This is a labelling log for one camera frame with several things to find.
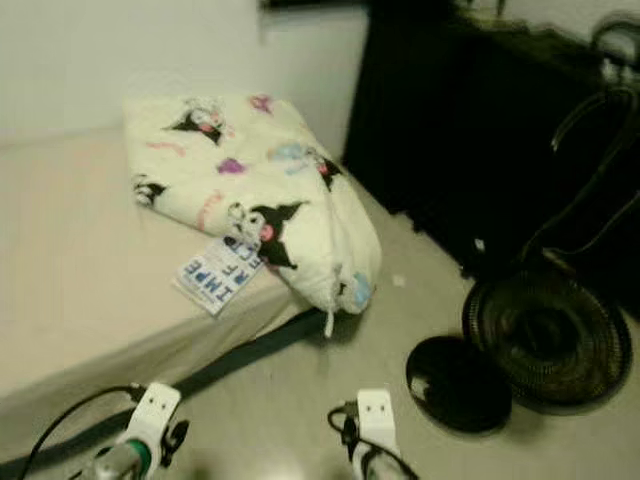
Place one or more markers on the white booklet with blue letters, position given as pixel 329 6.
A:
pixel 215 277

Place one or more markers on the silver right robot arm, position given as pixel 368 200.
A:
pixel 375 466

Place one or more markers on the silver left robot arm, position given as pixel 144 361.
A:
pixel 122 463

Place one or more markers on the mattress with beige sheet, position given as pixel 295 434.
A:
pixel 80 270

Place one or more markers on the cream cartoon print duvet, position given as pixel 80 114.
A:
pixel 280 170

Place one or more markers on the black cabinet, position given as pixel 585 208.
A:
pixel 450 130

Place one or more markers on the black round fan base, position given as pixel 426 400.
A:
pixel 458 385

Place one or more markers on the grey round object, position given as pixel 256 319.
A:
pixel 615 45

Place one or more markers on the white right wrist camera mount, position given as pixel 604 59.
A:
pixel 376 415

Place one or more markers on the black curved tube frame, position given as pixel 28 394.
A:
pixel 575 110

